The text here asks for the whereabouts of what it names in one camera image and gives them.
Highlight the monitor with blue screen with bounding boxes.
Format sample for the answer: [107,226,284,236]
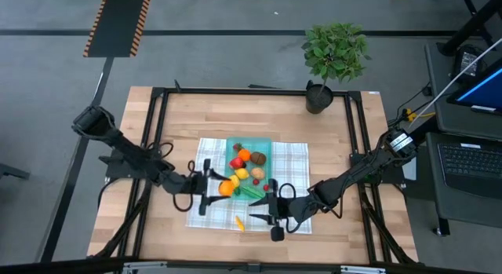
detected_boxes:
[446,57,502,117]

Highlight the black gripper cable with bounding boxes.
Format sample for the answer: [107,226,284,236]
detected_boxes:
[147,141,196,213]
[277,182,298,234]

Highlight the silver camera mount bar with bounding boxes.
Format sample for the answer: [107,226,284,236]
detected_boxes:
[122,261,387,274]

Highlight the black laptop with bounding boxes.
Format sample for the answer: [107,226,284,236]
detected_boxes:
[426,131,502,200]

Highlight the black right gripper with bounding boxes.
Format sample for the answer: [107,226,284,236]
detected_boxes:
[248,178,317,228]

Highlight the black power adapter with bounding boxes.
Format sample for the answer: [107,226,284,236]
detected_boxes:
[450,44,487,85]

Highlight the orange toy tangerine with leaf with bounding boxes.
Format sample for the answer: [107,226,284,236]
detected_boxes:
[218,179,235,198]

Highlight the white slanted pole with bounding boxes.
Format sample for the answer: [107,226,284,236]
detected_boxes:
[415,37,502,122]

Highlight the white plaid cloth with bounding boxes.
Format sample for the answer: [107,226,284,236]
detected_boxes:
[185,137,314,234]

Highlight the teal translucent plastic container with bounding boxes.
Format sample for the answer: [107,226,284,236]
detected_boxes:
[222,137,274,201]

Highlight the grey furniture leg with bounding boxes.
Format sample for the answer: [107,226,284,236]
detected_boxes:
[0,163,31,181]

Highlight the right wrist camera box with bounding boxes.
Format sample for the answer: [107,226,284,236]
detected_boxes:
[270,225,286,243]

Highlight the green toy cucumber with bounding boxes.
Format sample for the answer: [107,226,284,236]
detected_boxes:
[239,185,267,200]

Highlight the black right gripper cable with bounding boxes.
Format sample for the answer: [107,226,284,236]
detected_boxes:
[277,182,298,234]

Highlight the hazard-striped black floor mat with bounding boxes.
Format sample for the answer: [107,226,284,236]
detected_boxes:
[82,0,153,58]

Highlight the yellow power plug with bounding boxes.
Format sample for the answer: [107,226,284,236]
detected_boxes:
[403,108,437,122]

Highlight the black stand legs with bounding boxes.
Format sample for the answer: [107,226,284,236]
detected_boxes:
[437,0,502,57]

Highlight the potted green plant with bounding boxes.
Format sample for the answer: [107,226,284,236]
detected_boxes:
[300,21,373,115]

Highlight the black aluminium table frame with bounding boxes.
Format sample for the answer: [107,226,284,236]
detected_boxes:
[88,79,419,274]

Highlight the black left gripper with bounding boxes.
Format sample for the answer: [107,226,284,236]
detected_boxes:
[174,159,232,206]

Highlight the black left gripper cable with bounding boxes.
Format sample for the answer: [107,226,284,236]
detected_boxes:
[147,141,196,213]

